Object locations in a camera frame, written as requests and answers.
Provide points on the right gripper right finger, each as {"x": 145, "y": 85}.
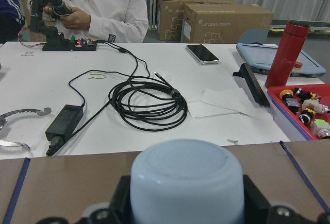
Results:
{"x": 257, "y": 209}

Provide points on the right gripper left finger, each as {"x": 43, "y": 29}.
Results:
{"x": 117, "y": 211}

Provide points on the light blue cup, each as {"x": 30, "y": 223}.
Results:
{"x": 187, "y": 181}

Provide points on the red parts tray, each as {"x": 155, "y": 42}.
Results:
{"x": 288, "y": 122}

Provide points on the black power adapter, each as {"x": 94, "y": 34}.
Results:
{"x": 65, "y": 123}

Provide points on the white paper sheets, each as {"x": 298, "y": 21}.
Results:
{"x": 219, "y": 103}

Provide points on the black plastic tool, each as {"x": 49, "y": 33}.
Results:
{"x": 254, "y": 87}

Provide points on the teach pendant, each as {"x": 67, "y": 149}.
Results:
{"x": 260, "y": 59}

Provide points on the black smartphone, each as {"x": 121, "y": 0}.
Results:
{"x": 202, "y": 55}

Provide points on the red thermos bottle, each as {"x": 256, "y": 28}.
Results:
{"x": 287, "y": 53}

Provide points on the cardboard box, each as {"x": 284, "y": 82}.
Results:
{"x": 170, "y": 17}
{"x": 225, "y": 23}

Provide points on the person in white hoodie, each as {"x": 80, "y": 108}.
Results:
{"x": 111, "y": 20}

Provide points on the person in blue jacket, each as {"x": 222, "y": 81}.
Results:
{"x": 12, "y": 20}

